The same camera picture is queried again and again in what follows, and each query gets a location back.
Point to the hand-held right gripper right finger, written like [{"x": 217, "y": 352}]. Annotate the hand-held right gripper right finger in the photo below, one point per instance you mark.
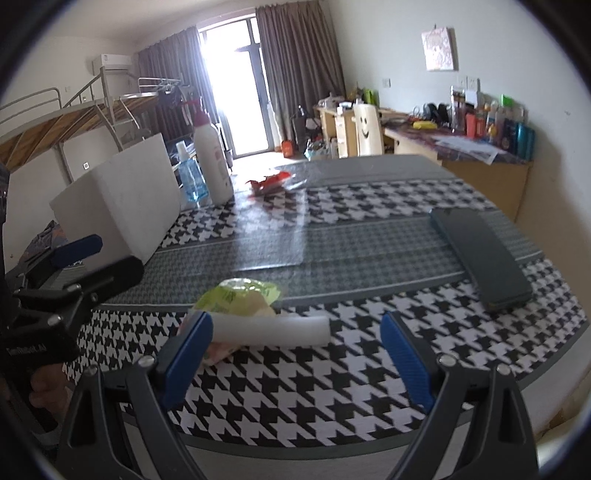
[{"x": 406, "y": 364}]

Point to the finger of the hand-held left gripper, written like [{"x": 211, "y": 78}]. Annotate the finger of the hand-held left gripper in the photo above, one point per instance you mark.
[
  {"x": 78, "y": 247},
  {"x": 106, "y": 279}
]

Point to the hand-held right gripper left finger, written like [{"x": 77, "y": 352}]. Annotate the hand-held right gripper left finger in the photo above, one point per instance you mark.
[{"x": 184, "y": 364}]

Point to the white foam box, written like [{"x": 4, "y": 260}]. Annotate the white foam box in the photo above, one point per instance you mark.
[{"x": 115, "y": 207}]

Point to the green plastic bag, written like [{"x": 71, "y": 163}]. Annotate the green plastic bag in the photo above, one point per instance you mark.
[{"x": 240, "y": 295}]

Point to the white foam strip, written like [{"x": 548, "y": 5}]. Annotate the white foam strip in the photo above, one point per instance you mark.
[{"x": 277, "y": 328}]

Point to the person's left hand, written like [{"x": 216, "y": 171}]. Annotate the person's left hand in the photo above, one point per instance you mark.
[{"x": 48, "y": 392}]

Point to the grey metal bunk bed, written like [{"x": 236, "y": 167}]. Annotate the grey metal bunk bed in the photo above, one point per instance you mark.
[
  {"x": 152, "y": 97},
  {"x": 46, "y": 124}
]

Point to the dark flat case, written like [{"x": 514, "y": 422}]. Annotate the dark flat case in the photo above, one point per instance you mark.
[{"x": 480, "y": 258}]

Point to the houndstooth tablecloth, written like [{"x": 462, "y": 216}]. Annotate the houndstooth tablecloth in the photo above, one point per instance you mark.
[{"x": 369, "y": 240}]

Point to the blue sanitizer bottle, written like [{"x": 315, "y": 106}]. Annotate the blue sanitizer bottle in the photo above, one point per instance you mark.
[{"x": 190, "y": 177}]

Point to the white pump bottle red nozzle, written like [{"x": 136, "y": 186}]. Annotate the white pump bottle red nozzle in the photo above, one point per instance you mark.
[{"x": 212, "y": 157}]

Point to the hanging dark clothes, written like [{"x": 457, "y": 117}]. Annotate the hanging dark clothes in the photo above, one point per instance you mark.
[{"x": 168, "y": 99}]

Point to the white air conditioner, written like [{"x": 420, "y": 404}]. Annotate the white air conditioner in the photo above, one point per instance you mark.
[{"x": 111, "y": 62}]

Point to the red wrapper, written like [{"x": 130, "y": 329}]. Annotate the red wrapper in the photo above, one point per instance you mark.
[{"x": 270, "y": 181}]

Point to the wooden desk with patterned cover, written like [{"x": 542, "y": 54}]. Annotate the wooden desk with patterned cover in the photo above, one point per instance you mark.
[{"x": 489, "y": 184}]

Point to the brown curtain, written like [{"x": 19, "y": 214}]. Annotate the brown curtain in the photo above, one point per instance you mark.
[
  {"x": 300, "y": 69},
  {"x": 175, "y": 60}
]

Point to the glass balcony door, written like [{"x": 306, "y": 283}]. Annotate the glass balcony door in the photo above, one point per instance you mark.
[{"x": 235, "y": 92}]

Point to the orange bag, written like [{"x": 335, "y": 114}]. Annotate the orange bag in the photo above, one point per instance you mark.
[{"x": 288, "y": 148}]

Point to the white papers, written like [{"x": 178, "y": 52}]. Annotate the white papers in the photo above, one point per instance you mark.
[{"x": 471, "y": 148}]

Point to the wooden chair with smiley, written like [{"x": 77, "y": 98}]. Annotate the wooden chair with smiley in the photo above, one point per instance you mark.
[{"x": 368, "y": 131}]

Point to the yellow object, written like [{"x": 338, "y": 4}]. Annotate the yellow object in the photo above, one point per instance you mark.
[{"x": 425, "y": 125}]

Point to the wooden desk with drawers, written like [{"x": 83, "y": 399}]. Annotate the wooden desk with drawers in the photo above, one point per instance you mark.
[{"x": 330, "y": 127}]

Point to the row of toiletry bottles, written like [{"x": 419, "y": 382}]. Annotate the row of toiletry bottles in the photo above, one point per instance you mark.
[{"x": 503, "y": 124}]

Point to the green box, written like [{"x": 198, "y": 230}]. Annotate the green box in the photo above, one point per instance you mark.
[{"x": 370, "y": 96}]

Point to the white wall switch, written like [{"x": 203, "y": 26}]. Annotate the white wall switch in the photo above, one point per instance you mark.
[{"x": 468, "y": 84}]

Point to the wall poster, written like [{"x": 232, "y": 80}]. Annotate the wall poster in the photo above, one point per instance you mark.
[{"x": 439, "y": 50}]

